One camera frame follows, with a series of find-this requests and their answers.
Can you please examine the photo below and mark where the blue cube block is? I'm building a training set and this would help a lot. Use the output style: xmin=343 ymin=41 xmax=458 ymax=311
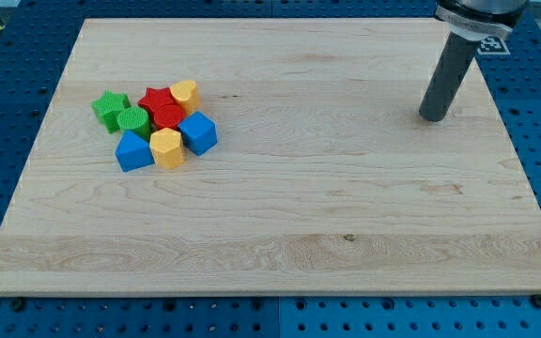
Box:
xmin=178 ymin=111 xmax=218 ymax=156

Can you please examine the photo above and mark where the yellow heart block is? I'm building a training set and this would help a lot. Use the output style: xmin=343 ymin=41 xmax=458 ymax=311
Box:
xmin=170 ymin=80 xmax=201 ymax=115

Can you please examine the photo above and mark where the wooden board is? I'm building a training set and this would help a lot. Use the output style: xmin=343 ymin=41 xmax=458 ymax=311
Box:
xmin=0 ymin=18 xmax=541 ymax=298

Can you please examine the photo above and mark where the yellow hexagon block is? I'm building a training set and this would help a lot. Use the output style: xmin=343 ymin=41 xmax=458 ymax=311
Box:
xmin=149 ymin=128 xmax=185 ymax=169

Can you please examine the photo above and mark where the red cylinder block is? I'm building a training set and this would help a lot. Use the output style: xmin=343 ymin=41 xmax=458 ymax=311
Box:
xmin=153 ymin=104 xmax=186 ymax=131

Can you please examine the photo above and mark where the red star block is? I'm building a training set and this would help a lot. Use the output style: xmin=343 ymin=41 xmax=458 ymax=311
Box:
xmin=137 ymin=87 xmax=175 ymax=117

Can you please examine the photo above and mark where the blue triangle block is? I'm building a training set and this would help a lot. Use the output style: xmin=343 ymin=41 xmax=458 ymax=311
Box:
xmin=115 ymin=131 xmax=154 ymax=172

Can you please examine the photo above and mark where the green cylinder block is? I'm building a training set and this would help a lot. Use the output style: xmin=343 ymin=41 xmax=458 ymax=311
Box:
xmin=116 ymin=107 xmax=151 ymax=142

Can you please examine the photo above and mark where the green star block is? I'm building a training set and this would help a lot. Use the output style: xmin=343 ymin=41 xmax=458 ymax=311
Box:
xmin=91 ymin=90 xmax=131 ymax=133

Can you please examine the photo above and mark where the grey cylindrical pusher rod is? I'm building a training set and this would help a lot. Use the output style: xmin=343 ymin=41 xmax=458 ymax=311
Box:
xmin=419 ymin=33 xmax=479 ymax=122

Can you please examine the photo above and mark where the fiducial marker tag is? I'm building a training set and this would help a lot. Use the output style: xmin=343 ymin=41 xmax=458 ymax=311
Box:
xmin=477 ymin=37 xmax=510 ymax=55

